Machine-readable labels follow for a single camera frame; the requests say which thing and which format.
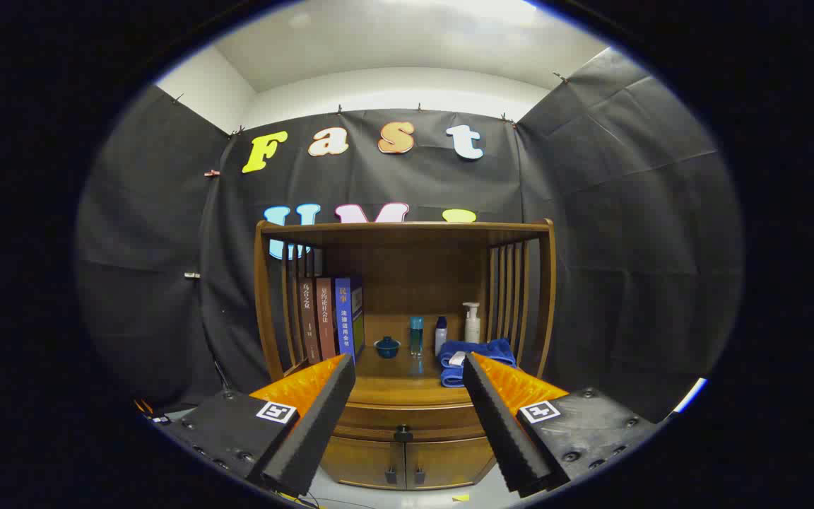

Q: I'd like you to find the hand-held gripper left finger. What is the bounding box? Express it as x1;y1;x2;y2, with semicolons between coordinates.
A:
160;353;357;497

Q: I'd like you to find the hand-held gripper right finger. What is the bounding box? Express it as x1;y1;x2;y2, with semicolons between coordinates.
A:
462;352;662;498

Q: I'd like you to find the wooden cabinet door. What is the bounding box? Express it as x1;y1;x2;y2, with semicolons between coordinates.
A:
406;436;496;488
321;436;406;490

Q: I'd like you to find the wooden countertop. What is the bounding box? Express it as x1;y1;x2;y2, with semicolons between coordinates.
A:
287;315;541;409

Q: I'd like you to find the wooden cabinet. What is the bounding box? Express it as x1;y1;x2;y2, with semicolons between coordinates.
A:
254;219;557;491

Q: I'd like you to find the blue folded towel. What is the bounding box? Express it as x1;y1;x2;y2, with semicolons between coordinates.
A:
438;338;517;388

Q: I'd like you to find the dark brown book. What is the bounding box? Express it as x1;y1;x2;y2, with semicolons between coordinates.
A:
299;281;322;365

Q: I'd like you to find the reddish brown book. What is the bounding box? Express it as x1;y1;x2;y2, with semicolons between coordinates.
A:
316;278;341;360

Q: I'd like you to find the blue book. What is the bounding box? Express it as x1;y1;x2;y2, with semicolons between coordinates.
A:
335;276;365;363

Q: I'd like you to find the black floor cable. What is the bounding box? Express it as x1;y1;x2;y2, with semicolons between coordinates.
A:
287;491;394;509

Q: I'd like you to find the black device with orange wires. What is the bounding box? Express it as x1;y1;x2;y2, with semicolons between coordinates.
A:
137;399;175;426

